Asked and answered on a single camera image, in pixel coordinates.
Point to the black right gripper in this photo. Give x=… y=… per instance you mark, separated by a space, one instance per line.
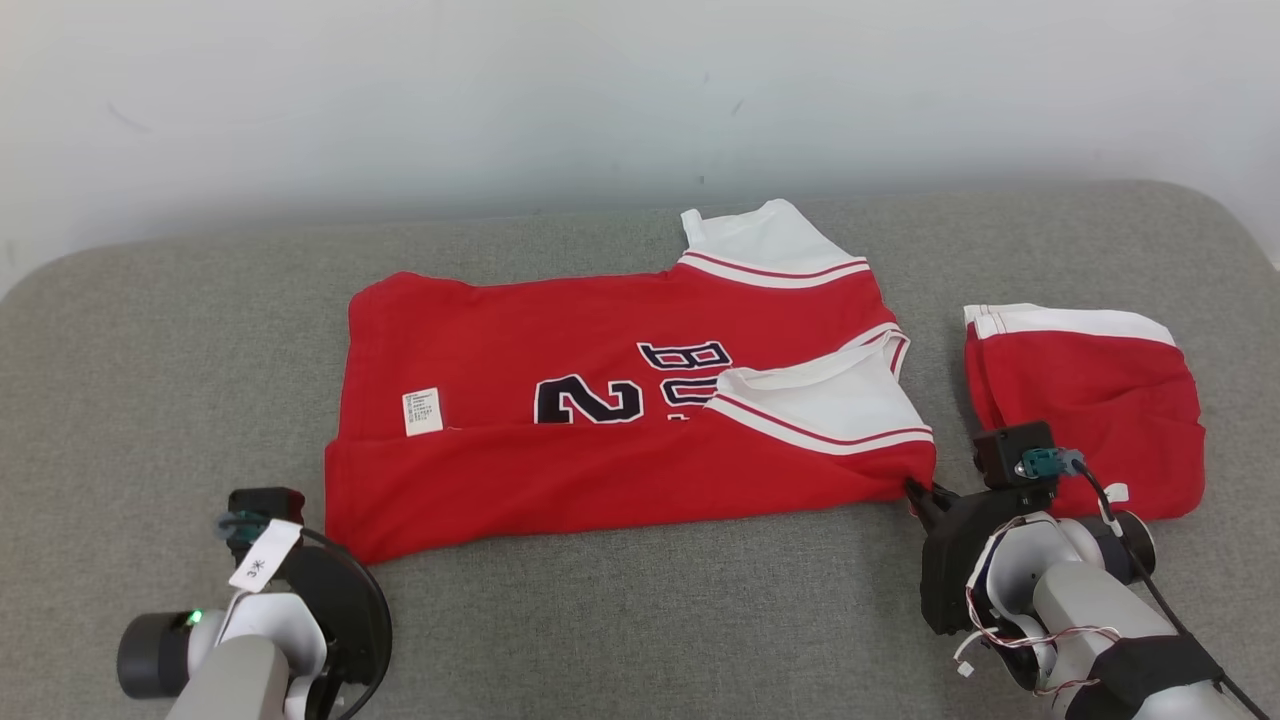
x=955 y=560

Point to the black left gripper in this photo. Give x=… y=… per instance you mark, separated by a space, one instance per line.
x=345 y=610

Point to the red basketball shorts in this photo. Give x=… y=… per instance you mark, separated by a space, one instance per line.
x=1090 y=400

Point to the red basketball jersey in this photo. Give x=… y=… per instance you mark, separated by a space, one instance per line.
x=600 y=480

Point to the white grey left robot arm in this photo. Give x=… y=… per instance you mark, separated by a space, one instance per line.
x=240 y=670

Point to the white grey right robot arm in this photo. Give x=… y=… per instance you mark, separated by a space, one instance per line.
x=1090 y=610

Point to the white paper tag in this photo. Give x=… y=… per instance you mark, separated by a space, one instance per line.
x=262 y=558

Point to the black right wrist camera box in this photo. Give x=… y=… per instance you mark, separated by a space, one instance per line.
x=1005 y=450

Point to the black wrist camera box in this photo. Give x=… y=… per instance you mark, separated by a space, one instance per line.
x=1005 y=450
x=270 y=503

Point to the teal right camera connector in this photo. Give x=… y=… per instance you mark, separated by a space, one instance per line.
x=1045 y=463

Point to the teal camera connector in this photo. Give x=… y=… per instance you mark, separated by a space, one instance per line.
x=240 y=524
x=1045 y=463

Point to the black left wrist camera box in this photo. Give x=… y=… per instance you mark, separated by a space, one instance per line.
x=270 y=503

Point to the teal left camera connector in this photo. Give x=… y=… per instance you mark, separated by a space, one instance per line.
x=240 y=524

